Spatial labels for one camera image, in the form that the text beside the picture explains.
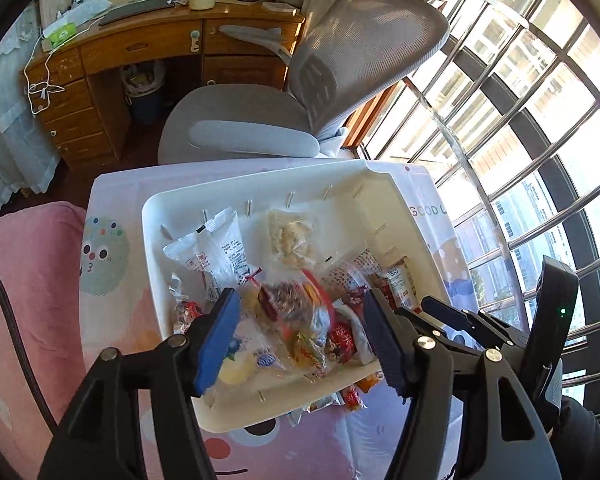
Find red label clear snack bag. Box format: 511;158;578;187
328;300;376;365

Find black cable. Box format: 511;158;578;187
0;249;60;434

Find wooden desk with drawers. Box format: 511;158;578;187
22;3;304;170

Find orange white oats bar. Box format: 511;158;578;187
355;370;385;394

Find blue white snack packet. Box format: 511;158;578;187
286;392;344;427

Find white charger cable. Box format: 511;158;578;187
21;14;106;116

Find waste bin under desk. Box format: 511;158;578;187
119;60;166;124

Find green snack packet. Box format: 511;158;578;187
291;332;328;377

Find clear bag dark nut snack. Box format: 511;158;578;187
240;269;335;347

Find silver white snack bag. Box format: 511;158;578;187
163;207;250;304

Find beige red barcode packet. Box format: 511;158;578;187
324;248;422;311

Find small orange candy packet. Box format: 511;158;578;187
339;385;367;412

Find clear bag popcorn chunks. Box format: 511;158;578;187
268;209;318;269

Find blueberry cake white packet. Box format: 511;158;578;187
219;318;286;386

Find grey mesh office chair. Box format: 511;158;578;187
157;0;450;165

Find white plastic storage bin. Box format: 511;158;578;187
142;160;449;434

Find white lace curtain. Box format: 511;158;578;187
0;4;59;209

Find green tissue box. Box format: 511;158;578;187
42;23;78;52

